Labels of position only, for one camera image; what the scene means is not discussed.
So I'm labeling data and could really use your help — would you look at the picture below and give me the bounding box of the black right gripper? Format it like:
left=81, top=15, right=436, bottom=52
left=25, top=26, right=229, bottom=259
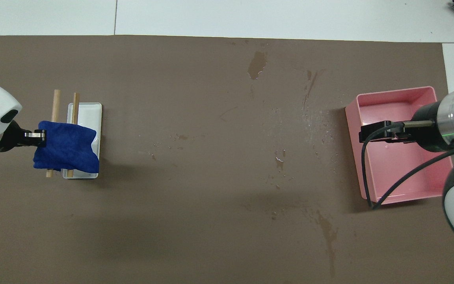
left=359, top=102, right=454, bottom=153

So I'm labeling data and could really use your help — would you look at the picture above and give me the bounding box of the wooden dowel rod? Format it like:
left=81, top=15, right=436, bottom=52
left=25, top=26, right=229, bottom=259
left=66, top=93, right=80, bottom=179
left=46, top=90, right=61, bottom=178

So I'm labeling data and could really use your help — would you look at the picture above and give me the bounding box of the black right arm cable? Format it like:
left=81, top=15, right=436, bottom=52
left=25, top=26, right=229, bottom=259
left=361, top=122, right=454, bottom=209

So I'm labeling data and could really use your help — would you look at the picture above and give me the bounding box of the blue towel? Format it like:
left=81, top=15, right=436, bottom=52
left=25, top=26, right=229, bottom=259
left=33, top=121, right=100, bottom=174

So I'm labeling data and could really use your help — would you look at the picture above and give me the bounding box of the pink plastic bin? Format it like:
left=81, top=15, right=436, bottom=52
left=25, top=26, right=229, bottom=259
left=344, top=86, right=454, bottom=206

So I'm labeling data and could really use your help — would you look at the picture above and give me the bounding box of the brown table mat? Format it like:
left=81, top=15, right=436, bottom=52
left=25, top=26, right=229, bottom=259
left=0, top=35, right=454, bottom=284

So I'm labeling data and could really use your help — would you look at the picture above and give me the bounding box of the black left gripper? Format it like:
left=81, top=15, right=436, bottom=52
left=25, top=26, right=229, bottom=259
left=0, top=120, right=47, bottom=153

